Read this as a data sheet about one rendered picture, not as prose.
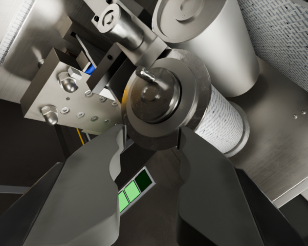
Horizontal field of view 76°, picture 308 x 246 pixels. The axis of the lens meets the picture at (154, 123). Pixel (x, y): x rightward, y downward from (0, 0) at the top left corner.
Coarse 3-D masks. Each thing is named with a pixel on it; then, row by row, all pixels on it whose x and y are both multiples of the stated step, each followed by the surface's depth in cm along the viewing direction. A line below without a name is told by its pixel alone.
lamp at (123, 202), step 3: (120, 195) 70; (123, 195) 69; (120, 198) 70; (123, 198) 69; (120, 201) 70; (123, 201) 69; (126, 201) 68; (120, 204) 69; (123, 204) 69; (126, 204) 68; (120, 207) 69; (123, 207) 68; (120, 210) 69
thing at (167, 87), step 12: (156, 72) 26; (168, 72) 25; (144, 84) 27; (156, 84) 26; (168, 84) 25; (180, 84) 26; (132, 96) 28; (144, 96) 27; (156, 96) 26; (168, 96) 24; (180, 96) 25; (132, 108) 28; (144, 108) 26; (156, 108) 25; (168, 108) 24; (144, 120) 26; (156, 120) 25
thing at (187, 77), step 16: (160, 64) 28; (176, 64) 26; (192, 80) 25; (128, 96) 31; (192, 96) 24; (128, 112) 30; (176, 112) 25; (144, 128) 28; (160, 128) 26; (176, 128) 25
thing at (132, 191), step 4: (132, 184) 68; (128, 188) 69; (132, 188) 68; (136, 188) 67; (128, 192) 68; (132, 192) 67; (136, 192) 66; (128, 196) 68; (132, 196) 67; (136, 196) 66
